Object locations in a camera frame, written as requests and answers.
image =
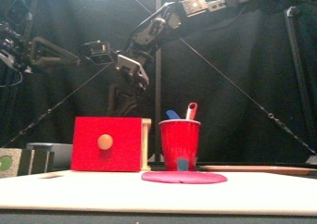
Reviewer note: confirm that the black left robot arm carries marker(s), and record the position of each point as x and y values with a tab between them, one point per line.
9	5

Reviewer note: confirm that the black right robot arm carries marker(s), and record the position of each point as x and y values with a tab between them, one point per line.
198	5

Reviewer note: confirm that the wooden drawer with red front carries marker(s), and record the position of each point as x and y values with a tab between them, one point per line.
91	135

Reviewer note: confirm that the light wooden drawer box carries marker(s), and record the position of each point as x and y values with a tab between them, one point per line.
146	144

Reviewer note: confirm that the flat red dough disc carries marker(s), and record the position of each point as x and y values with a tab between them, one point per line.
183	177

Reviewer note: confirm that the blue plastic utensil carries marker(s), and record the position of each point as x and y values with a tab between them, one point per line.
172	115

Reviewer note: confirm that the red plastic utensil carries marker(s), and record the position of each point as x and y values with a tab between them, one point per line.
191	110

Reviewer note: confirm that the red plastic cup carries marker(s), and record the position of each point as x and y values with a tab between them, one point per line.
179	144

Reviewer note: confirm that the green striped toy block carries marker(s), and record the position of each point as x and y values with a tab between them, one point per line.
24	161

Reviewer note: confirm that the white cutting board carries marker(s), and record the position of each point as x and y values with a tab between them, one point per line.
156	196

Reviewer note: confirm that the pinkish brown tray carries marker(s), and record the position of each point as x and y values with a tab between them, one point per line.
263	169

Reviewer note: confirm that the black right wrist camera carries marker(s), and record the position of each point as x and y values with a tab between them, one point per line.
97	52

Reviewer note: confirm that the vertical metal frame post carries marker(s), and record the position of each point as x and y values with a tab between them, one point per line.
158	135

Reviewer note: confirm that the black metal frame strut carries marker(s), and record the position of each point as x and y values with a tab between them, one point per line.
299	79

